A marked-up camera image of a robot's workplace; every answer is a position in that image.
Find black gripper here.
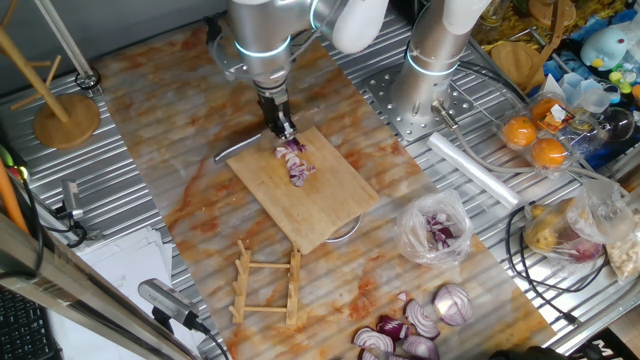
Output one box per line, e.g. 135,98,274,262
257,93,298,140

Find red onion wedge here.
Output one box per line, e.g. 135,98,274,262
273,137,317,189

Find steel kitchen knife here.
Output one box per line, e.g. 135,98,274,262
213,130,266,165

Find wooden cutting board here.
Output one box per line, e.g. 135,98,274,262
225,125,381,256

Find marble pattern table mat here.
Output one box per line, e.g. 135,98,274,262
94,9,556,360

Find wooden peg rack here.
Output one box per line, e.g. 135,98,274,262
228,238,303,326

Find chopped red onion bits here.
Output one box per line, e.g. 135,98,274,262
424,212,457,251

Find white plastic film roll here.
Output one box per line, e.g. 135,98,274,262
426,131,522,210

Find white paper stack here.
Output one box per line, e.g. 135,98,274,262
49,227,201,360

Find wooden stand round base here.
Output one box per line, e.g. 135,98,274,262
489,0,576,94
0,0,101,150

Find dark purple onion piece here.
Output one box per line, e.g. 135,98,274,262
375,313,411,344

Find red onion slice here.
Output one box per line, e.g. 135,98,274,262
403,298,441,341
352,327,396,354
357,348,411,360
401,334,441,360

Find orange fruit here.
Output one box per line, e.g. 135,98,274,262
501,115,538,148
529,137,568,169
530,97,564,126

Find white slanted pole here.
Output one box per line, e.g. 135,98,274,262
32,0,99,84

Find glass jar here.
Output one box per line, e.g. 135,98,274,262
479,0,506,26

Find halved red onion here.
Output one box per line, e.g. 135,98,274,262
433,283,474,327

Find clear plastic fruit container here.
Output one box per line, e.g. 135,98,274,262
494,91,579,176

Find yellow potato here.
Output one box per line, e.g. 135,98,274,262
524,224,559,253

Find orange rod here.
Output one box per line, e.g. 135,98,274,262
0,159,29,235

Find clear bag of vegetables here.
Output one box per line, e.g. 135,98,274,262
522,197,609,266

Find clear plastic measuring cup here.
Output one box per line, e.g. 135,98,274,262
542,72,621,114

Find whole red onion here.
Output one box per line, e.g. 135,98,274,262
562,227,605,264

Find crumpled clear plastic bag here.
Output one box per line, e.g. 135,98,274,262
567,179,636,246

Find black keyboard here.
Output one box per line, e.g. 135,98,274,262
0,287,64,360

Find blue cloth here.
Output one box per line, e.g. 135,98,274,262
549,9,640,169

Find dark glass bowl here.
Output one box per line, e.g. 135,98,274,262
594,107,636,144

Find blue plush toy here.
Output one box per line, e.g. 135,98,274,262
579,24,640,71

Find yellow green toy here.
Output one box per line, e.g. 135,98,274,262
607,69,634,96

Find clear bag pale contents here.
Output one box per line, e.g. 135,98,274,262
604,214,640,284

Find black box white print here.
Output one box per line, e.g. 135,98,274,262
569,327,640,360

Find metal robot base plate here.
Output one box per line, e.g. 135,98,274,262
362,64,476,144

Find silver depth camera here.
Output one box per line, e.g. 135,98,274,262
59,178,84,221
137,278,201,334

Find black ring clamp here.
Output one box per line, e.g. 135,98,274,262
74,66,103,93

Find black camera cable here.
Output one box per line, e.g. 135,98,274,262
192,319,231,360

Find grey metal frame bar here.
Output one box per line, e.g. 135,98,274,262
0,212,201,360

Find black power cable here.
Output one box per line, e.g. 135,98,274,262
504,202,609,326

